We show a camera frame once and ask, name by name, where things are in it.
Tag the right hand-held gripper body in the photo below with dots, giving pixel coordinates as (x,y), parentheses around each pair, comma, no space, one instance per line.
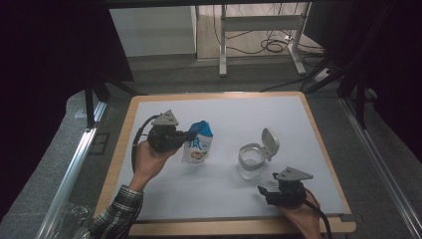
(288,195)

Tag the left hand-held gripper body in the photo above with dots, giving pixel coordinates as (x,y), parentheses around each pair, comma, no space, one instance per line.
(164,137)

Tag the blue and white milk carton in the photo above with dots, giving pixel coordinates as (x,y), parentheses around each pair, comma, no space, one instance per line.
(199,146)

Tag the clear jar with flip lid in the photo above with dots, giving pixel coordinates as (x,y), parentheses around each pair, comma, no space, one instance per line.
(252,161)

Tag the person's left hand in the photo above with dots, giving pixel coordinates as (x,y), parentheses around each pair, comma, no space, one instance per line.
(147,162)

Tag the person's right hand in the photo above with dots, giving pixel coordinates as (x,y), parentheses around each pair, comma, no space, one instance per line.
(307,222)

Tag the white table mat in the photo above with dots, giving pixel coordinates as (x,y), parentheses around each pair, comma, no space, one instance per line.
(225,199)

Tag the black metal stand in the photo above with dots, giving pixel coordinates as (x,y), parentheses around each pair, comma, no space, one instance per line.
(360,99)
(89,103)

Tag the white panel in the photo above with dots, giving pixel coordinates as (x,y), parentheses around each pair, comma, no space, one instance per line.
(152,31)

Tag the white power strip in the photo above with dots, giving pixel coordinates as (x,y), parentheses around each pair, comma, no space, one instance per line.
(321,75)

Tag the clear plastic bag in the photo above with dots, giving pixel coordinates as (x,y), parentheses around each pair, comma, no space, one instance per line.
(71,219)

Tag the dark curtain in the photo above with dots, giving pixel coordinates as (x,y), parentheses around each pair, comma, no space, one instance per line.
(40,83)
(394,66)

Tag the aluminium rail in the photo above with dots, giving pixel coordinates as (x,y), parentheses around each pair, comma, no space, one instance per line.
(384,172)
(69,176)

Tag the white metal desk frame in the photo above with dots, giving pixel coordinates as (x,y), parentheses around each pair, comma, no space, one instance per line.
(262,23)

